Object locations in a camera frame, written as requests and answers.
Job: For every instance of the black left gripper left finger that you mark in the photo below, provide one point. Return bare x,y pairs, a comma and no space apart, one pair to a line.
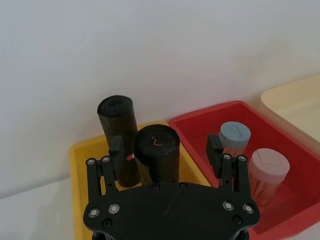
93,175

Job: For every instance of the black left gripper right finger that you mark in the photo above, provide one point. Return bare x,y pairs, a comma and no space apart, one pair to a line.
240,175

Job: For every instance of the yellow plastic bin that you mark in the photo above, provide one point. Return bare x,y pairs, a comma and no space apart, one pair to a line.
80,175

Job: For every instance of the toothpick jar with pink lid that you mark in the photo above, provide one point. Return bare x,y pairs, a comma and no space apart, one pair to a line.
270,167

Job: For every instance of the toothpick jar with blue lid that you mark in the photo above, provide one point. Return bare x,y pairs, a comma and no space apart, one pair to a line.
235,135

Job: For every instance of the red plastic bin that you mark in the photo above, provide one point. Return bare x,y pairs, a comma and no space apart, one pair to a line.
287,140

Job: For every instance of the tall black bag roll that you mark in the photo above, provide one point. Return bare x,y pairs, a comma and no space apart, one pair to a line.
117,112

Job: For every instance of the black roll with pink mark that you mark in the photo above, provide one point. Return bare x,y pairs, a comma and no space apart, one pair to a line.
160,162

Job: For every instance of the cream plastic bin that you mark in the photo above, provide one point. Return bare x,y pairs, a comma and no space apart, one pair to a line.
300,107

